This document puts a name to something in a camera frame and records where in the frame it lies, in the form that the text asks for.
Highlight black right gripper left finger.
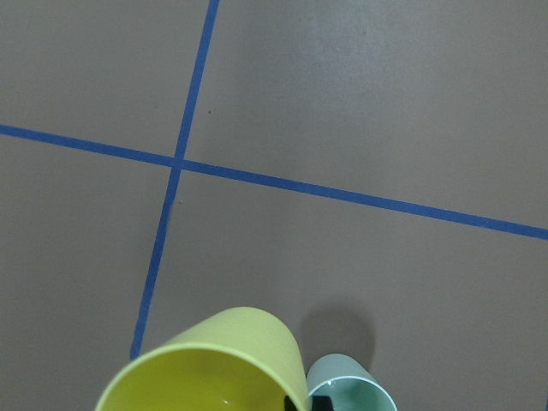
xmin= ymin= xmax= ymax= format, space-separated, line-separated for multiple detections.
xmin=283 ymin=396 xmax=298 ymax=411

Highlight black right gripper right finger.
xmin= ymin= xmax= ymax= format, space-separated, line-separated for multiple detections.
xmin=311 ymin=396 xmax=333 ymax=411

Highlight yellow plastic cup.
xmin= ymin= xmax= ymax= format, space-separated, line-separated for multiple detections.
xmin=96 ymin=307 xmax=311 ymax=410

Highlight light green plastic cup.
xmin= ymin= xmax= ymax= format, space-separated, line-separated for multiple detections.
xmin=307 ymin=354 xmax=397 ymax=411

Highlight blue tape grid lines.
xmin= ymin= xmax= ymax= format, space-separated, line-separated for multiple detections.
xmin=1 ymin=1 xmax=547 ymax=360

